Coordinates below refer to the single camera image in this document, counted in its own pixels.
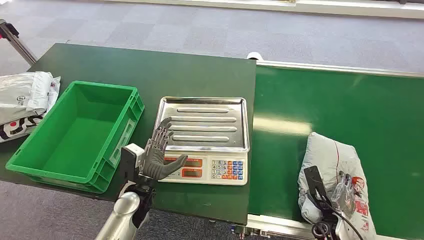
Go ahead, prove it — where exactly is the green plastic crate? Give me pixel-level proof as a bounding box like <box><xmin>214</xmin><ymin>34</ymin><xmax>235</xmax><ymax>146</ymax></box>
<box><xmin>5</xmin><ymin>80</ymin><xmax>146</xmax><ymax>195</ymax></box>

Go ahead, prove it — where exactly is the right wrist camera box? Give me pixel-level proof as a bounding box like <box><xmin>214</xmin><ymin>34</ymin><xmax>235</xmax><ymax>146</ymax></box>
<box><xmin>303</xmin><ymin>165</ymin><xmax>328</xmax><ymax>201</ymax></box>

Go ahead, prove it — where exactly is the metal stand leg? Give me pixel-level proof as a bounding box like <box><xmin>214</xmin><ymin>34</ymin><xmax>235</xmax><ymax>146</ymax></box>
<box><xmin>0</xmin><ymin>18</ymin><xmax>38</xmax><ymax>66</ymax></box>

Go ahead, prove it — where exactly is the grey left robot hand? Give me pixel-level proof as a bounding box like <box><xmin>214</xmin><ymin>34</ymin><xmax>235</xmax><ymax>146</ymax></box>
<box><xmin>142</xmin><ymin>116</ymin><xmax>189</xmax><ymax>181</ymax></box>

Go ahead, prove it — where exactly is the white conveyor end roller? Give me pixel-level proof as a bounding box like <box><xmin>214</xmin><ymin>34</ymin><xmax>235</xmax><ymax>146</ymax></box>
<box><xmin>246</xmin><ymin>51</ymin><xmax>265</xmax><ymax>62</ymax></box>

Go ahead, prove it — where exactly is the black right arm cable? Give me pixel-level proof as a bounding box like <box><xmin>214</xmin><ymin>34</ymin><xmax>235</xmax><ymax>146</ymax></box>
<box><xmin>329</xmin><ymin>206</ymin><xmax>365</xmax><ymax>240</ymax></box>

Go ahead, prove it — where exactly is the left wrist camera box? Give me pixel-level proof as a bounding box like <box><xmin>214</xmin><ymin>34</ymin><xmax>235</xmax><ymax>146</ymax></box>
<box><xmin>119</xmin><ymin>143</ymin><xmax>146</xmax><ymax>182</ymax></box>

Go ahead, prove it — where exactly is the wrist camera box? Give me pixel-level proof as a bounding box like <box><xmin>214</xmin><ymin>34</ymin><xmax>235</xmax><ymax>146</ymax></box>
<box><xmin>303</xmin><ymin>165</ymin><xmax>328</xmax><ymax>201</ymax></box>
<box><xmin>119</xmin><ymin>143</ymin><xmax>146</xmax><ymax>182</ymax></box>

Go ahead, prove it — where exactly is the dark green table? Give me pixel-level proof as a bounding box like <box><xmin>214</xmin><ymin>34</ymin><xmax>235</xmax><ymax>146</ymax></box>
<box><xmin>0</xmin><ymin>43</ymin><xmax>258</xmax><ymax>226</ymax></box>

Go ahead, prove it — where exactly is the aluminium conveyor side rail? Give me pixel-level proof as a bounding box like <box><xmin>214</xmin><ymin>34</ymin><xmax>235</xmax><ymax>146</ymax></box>
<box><xmin>231</xmin><ymin>214</ymin><xmax>410</xmax><ymax>240</ymax></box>
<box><xmin>255</xmin><ymin>60</ymin><xmax>424</xmax><ymax>79</ymax></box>

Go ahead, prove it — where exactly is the white floor ledge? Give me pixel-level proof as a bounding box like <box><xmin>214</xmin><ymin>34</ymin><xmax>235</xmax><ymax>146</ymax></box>
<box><xmin>99</xmin><ymin>0</ymin><xmax>424</xmax><ymax>20</ymax></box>

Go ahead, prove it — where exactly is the green conveyor belt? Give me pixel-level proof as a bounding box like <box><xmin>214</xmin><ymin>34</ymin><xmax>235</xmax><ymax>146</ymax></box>
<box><xmin>247</xmin><ymin>65</ymin><xmax>424</xmax><ymax>240</ymax></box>

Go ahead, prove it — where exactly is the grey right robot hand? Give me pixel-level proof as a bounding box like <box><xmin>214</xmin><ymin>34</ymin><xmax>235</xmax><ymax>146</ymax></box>
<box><xmin>331</xmin><ymin>171</ymin><xmax>357</xmax><ymax>218</ymax></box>

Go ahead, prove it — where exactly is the grey mailer package red print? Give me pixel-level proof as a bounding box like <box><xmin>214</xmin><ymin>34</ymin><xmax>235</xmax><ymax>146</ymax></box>
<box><xmin>297</xmin><ymin>131</ymin><xmax>379</xmax><ymax>240</ymax></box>

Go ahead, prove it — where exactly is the white mailer bag black print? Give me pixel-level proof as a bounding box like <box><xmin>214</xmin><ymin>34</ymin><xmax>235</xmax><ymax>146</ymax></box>
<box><xmin>0</xmin><ymin>76</ymin><xmax>62</xmax><ymax>144</ymax></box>

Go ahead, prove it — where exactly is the stainless steel scale tray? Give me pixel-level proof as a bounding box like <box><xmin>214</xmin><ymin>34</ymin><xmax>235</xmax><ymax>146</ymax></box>
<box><xmin>153</xmin><ymin>96</ymin><xmax>251</xmax><ymax>154</ymax></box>

